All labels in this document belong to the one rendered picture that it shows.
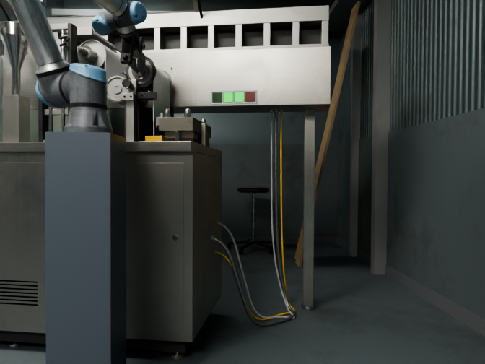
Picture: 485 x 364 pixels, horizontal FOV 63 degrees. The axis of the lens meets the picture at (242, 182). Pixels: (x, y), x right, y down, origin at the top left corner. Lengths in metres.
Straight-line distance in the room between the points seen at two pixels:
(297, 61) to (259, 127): 2.28
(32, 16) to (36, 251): 0.93
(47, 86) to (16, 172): 0.53
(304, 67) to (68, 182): 1.36
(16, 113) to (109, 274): 1.25
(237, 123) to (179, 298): 2.99
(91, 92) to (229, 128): 3.11
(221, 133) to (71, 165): 3.17
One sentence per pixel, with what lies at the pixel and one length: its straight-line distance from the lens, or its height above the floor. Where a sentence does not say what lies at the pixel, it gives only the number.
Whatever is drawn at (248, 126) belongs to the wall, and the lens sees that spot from 4.40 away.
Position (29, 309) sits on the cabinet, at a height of 0.20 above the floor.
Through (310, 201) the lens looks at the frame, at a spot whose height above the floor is 0.62.
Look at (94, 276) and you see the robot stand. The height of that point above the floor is 0.45.
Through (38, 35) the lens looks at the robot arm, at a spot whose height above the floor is 1.21.
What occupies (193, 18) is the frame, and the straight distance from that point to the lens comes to 2.35.
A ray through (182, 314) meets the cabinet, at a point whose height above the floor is 0.21.
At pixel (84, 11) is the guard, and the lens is 2.59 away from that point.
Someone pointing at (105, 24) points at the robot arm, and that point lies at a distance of 1.69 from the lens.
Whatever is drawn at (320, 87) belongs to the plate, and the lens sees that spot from 2.17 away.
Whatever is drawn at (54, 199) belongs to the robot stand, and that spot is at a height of 0.69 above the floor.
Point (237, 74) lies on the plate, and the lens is 2.21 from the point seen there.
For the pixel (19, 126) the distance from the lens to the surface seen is 2.34.
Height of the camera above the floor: 0.77
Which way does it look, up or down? 1 degrees down
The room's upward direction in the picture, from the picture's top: straight up
